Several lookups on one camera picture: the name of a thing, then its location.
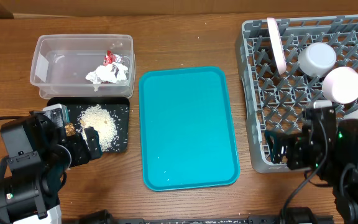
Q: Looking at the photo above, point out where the brown food scrap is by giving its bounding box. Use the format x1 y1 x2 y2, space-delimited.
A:
65 123 76 137

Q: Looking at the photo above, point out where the pile of rice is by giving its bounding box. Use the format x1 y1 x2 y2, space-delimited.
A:
67 104 129 153

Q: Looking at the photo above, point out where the small pink plate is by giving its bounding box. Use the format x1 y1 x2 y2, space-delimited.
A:
322 67 358 104

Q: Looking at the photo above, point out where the white napkin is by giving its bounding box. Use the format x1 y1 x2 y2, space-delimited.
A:
85 62 129 84

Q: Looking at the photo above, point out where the large white plate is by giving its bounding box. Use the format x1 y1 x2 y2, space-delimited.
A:
267 17 287 75

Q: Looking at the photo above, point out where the grey bowl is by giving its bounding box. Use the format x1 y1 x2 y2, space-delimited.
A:
298 42 337 78

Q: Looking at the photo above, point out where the red foil snack wrapper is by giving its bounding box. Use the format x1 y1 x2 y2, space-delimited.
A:
102 50 124 83

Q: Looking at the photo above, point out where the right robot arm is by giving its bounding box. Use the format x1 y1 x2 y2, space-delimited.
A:
265 106 358 223

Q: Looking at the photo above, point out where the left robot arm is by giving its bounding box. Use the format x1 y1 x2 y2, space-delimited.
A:
0 112 103 223

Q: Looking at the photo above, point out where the grey dishwasher rack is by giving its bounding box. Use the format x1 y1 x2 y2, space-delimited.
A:
236 14 358 173

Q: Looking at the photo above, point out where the black plastic tray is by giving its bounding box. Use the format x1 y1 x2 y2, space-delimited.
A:
47 97 130 153

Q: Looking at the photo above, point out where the teal serving tray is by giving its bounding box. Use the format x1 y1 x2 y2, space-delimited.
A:
139 66 240 192

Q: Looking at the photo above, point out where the clear plastic bin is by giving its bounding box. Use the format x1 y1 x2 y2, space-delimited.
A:
30 34 135 98

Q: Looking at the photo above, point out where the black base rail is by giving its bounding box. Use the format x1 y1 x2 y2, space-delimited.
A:
62 207 335 224

